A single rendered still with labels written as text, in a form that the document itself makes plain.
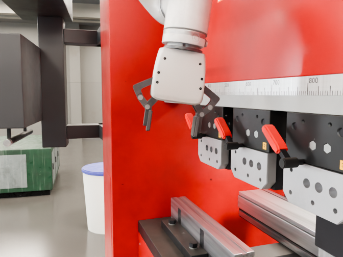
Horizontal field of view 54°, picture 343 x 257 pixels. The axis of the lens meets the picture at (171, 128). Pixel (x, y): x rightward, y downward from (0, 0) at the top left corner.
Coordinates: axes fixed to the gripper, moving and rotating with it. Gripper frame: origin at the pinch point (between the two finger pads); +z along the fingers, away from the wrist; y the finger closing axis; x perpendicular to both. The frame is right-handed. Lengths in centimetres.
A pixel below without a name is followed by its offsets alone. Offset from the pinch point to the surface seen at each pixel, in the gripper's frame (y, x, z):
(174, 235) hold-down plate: -11, -41, 39
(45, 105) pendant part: 51, -110, 8
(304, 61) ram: -19.7, 9.9, -15.3
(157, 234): -7, -50, 43
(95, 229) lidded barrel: 29, -261, 136
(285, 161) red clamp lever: -18.1, 12.5, 1.8
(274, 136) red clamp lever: -17.5, 8.1, -1.8
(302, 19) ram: -18.4, 8.9, -22.4
